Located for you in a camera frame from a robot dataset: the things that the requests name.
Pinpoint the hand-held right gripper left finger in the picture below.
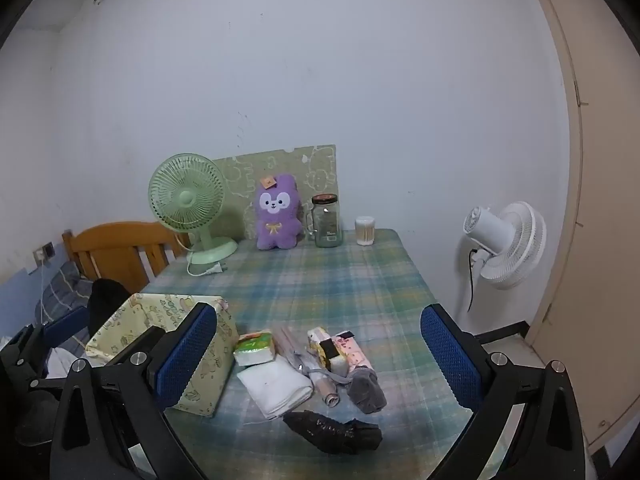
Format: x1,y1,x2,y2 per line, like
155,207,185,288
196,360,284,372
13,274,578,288
50,302,218,480

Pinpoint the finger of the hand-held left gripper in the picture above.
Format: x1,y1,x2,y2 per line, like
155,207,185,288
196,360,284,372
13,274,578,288
41,305,94,350

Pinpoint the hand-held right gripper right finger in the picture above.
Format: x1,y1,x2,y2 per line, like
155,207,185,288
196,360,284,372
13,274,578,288
420,303,586,480

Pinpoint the cartoon printed storage box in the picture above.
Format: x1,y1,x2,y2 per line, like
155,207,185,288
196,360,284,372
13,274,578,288
85,292,241,418

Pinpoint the green tissue pack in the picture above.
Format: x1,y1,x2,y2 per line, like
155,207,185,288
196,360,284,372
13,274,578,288
233,331,277,367

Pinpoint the grey sock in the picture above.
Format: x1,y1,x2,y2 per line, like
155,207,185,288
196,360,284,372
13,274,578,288
346,366,388,415

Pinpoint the pink tissue pack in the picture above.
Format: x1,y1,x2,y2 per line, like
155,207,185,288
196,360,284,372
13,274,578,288
335,331,373,376

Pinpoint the white towel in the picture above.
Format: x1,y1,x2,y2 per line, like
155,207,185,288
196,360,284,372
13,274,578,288
236,357,315,422

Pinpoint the beige cloth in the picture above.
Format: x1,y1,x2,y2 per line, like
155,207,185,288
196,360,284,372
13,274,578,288
277,327,342,407

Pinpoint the black sock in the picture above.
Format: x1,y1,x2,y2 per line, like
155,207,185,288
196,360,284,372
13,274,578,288
282,410,383,456

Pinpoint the white garment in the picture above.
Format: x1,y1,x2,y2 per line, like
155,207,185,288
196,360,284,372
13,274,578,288
47,347,86,377

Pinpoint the blue plaid pillow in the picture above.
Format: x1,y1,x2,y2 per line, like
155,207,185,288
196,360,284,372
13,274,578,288
37,262,93,326

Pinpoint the black garment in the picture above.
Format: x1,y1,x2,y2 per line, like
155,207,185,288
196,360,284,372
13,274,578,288
87,278,131,336

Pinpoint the white fan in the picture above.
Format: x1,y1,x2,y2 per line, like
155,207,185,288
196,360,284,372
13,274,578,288
462,201,547,290

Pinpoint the cotton swab container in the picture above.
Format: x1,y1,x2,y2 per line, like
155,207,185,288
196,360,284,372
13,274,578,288
355,216,376,247

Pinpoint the purple plush toy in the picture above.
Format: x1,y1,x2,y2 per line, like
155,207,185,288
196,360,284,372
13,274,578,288
255,174,305,251

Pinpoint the green desk fan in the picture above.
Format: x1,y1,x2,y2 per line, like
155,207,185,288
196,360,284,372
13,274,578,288
147,152,238,266

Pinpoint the glass jar mug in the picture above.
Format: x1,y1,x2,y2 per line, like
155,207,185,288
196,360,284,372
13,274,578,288
306,194,344,249

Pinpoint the beige door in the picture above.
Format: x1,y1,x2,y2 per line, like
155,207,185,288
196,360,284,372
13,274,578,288
517,0,640,456

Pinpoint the cartoon printed cardboard board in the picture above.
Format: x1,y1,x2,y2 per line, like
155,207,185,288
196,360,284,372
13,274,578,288
212,144,337,241

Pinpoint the white charging cable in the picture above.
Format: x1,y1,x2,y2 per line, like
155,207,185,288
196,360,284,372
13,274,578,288
36,260,47,323

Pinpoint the black fan cable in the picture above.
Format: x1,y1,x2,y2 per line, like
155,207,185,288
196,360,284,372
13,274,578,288
467,247,483,313

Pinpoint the pale fan power cord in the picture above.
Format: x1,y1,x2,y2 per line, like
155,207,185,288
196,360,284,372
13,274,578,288
186,255,230,277

